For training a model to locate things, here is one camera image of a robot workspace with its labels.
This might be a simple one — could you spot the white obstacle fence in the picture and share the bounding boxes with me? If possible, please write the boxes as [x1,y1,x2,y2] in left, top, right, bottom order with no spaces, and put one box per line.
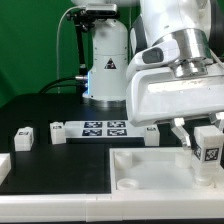
[0,154,224,223]

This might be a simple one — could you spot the black camera on stand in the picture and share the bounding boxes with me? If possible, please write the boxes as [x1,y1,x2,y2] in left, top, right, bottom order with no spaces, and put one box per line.
[66,3,119,75]

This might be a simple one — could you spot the black cables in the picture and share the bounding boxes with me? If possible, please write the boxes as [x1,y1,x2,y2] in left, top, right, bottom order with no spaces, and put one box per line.
[38,75,89,95]

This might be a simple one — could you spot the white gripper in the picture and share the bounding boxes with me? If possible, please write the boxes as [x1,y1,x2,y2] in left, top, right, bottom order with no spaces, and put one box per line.
[126,40,224,150]

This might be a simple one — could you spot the white square tabletop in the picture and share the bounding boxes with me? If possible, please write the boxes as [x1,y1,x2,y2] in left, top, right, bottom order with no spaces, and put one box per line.
[110,147,224,195]

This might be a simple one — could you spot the white cable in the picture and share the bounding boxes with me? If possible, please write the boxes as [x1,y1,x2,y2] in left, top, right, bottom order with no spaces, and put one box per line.
[55,4,86,94]

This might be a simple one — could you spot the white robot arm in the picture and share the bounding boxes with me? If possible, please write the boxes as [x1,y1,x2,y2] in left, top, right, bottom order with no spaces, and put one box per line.
[71,0,224,147]

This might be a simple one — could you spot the white marker base sheet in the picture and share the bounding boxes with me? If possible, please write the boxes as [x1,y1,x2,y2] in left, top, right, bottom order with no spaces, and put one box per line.
[64,120,144,138]

